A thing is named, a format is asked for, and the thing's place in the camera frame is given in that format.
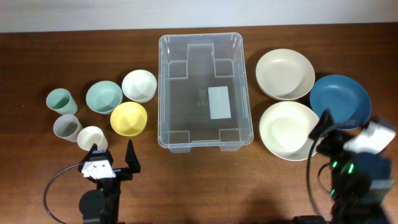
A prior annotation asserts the white label in bin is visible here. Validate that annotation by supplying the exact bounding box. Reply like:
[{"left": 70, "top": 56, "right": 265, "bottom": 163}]
[{"left": 208, "top": 86, "right": 231, "bottom": 119}]

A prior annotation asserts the clear plastic storage bin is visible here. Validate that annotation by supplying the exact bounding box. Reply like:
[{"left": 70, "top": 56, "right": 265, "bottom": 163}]
[{"left": 157, "top": 32, "right": 254, "bottom": 153}]

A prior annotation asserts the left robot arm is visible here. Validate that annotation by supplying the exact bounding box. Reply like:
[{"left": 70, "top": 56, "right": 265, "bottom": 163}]
[{"left": 78, "top": 140, "right": 141, "bottom": 224}]

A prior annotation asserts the white small bowl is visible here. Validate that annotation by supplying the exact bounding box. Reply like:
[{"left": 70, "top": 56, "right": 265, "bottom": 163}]
[{"left": 122, "top": 70, "right": 157, "bottom": 103}]

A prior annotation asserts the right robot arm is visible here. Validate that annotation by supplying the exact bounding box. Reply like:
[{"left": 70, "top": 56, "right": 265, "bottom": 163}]
[{"left": 308, "top": 109, "right": 396, "bottom": 223}]

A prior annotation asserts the cream plate bottom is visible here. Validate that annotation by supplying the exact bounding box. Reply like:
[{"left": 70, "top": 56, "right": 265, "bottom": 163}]
[{"left": 259, "top": 101, "right": 319, "bottom": 161}]

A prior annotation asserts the cream cup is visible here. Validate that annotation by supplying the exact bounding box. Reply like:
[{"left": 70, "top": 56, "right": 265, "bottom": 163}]
[{"left": 77, "top": 126, "right": 108, "bottom": 151}]

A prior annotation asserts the grey cup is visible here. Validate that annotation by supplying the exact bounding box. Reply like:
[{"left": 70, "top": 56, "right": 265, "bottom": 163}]
[{"left": 53, "top": 114, "right": 83, "bottom": 142}]

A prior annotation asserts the yellow small bowl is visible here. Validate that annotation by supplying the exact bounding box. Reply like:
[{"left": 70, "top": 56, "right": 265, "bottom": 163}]
[{"left": 110, "top": 101, "right": 148, "bottom": 137}]

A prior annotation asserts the blue plate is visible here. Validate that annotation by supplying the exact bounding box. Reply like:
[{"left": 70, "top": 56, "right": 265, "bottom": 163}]
[{"left": 310, "top": 75, "right": 372, "bottom": 130}]

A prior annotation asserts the mint green cup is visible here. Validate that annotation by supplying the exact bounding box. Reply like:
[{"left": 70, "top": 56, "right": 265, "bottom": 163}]
[{"left": 46, "top": 88, "right": 78, "bottom": 115}]

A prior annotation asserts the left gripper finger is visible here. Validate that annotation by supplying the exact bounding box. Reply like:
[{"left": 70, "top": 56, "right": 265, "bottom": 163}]
[
  {"left": 81, "top": 143, "right": 98, "bottom": 164},
  {"left": 125, "top": 139, "right": 141, "bottom": 174}
]

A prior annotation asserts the mint green small bowl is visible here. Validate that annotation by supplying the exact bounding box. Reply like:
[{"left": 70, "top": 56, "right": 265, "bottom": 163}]
[{"left": 86, "top": 81, "right": 123, "bottom": 115}]

